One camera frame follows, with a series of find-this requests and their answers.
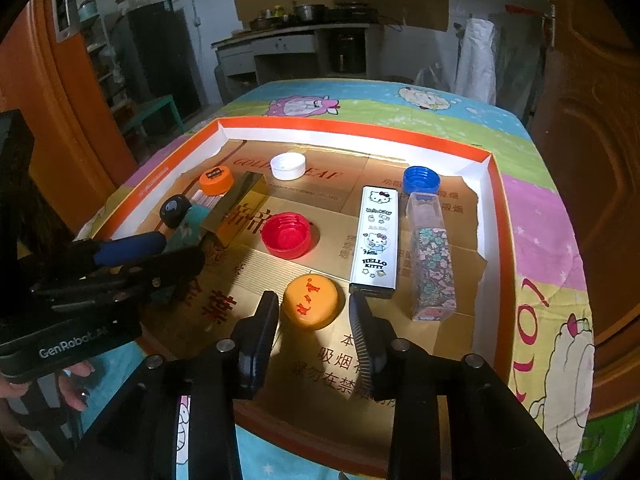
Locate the teal lighter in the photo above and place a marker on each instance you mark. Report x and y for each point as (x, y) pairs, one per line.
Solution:
(192, 222)

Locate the grey kitchen counter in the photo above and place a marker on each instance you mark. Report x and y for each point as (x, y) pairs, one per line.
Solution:
(280, 47)

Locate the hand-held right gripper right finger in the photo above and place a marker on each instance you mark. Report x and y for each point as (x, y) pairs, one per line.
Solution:
(367, 350)

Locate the clear plastic bag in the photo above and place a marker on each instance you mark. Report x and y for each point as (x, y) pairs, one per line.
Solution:
(435, 77)

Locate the teal stool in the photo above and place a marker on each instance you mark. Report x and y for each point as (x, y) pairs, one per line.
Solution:
(155, 110)

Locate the blue bottle cap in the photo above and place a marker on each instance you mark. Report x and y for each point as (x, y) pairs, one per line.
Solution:
(421, 179)

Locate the red bottle cap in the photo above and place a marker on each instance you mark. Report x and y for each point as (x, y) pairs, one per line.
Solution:
(287, 235)

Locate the white bottle cap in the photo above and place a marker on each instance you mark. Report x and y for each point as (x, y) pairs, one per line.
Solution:
(287, 166)

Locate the white sack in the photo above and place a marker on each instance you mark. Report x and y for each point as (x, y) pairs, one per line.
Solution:
(475, 60)

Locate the orange wooden door jamb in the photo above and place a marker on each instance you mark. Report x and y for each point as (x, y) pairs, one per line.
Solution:
(50, 110)

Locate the dark tall cabinet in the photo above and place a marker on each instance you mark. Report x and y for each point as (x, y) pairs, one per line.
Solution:
(160, 55)

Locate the person's left hand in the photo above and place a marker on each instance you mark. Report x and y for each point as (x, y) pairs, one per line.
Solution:
(77, 385)

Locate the brown cardboard liner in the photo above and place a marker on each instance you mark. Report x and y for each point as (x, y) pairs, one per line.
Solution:
(325, 195)

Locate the shiny gold rectangular box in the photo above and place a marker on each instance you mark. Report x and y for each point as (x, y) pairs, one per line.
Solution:
(235, 205)

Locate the dark wok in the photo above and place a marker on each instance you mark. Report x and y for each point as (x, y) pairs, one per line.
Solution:
(264, 23)

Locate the brown wooden door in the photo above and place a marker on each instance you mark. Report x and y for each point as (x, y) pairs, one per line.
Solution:
(590, 135)

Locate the orange cap with black mark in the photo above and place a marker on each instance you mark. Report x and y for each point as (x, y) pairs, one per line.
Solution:
(215, 180)

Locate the white cartoon-print lighter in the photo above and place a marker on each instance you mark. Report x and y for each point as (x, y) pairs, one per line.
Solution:
(377, 240)

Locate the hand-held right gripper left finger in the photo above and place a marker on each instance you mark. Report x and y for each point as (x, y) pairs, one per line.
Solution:
(257, 350)

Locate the black bottle cap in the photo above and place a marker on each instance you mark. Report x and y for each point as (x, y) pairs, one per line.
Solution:
(175, 210)

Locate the floral clear plastic case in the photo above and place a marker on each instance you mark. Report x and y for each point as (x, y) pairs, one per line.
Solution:
(432, 265)

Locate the steel cooking pot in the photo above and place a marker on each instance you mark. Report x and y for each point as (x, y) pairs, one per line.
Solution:
(310, 12)

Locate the orange cap with red print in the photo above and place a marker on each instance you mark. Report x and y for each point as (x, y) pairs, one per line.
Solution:
(312, 302)

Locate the black gas stove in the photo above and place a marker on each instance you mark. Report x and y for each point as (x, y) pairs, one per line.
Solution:
(355, 12)

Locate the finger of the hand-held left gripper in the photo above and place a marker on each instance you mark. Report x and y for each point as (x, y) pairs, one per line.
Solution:
(130, 250)
(170, 270)

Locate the shallow orange-rimmed cardboard box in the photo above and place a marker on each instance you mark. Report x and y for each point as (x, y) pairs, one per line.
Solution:
(350, 129)

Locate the plastic wrapped panels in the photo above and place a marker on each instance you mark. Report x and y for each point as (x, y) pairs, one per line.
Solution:
(517, 80)

